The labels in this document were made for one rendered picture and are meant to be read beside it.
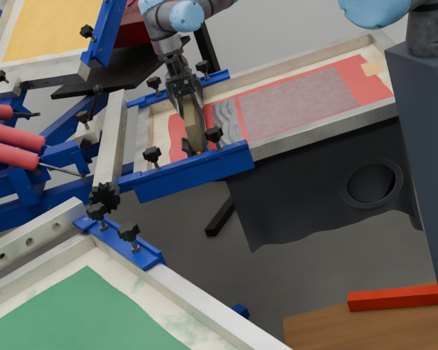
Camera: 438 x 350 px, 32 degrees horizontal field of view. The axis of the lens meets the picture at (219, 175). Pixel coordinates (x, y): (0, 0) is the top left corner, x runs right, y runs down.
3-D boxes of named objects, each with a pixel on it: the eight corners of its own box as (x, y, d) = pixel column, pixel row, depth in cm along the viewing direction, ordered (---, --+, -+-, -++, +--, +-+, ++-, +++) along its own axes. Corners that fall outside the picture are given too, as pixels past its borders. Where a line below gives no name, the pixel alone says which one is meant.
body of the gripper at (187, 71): (171, 102, 205) (156, 60, 200) (170, 92, 213) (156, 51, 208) (198, 93, 205) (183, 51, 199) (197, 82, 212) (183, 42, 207)
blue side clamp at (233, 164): (252, 160, 194) (245, 135, 191) (255, 167, 189) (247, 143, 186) (140, 195, 196) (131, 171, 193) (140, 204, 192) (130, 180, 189)
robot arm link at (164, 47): (150, 36, 206) (179, 26, 206) (156, 52, 208) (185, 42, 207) (150, 44, 199) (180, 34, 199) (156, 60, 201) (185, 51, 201)
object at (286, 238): (411, 210, 216) (384, 95, 201) (420, 224, 208) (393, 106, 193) (255, 257, 220) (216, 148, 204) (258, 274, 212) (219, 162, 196)
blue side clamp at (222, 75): (233, 88, 244) (227, 68, 241) (235, 93, 240) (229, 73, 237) (144, 117, 246) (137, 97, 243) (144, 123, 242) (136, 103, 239)
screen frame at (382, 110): (381, 37, 239) (378, 26, 238) (443, 101, 186) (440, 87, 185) (142, 115, 245) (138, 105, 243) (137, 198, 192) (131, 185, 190)
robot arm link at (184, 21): (210, -11, 190) (183, -9, 199) (176, 7, 185) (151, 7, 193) (220, 19, 194) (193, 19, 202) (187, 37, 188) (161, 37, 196)
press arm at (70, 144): (108, 144, 220) (102, 129, 218) (107, 153, 215) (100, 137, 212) (51, 163, 221) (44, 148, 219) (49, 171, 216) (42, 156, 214)
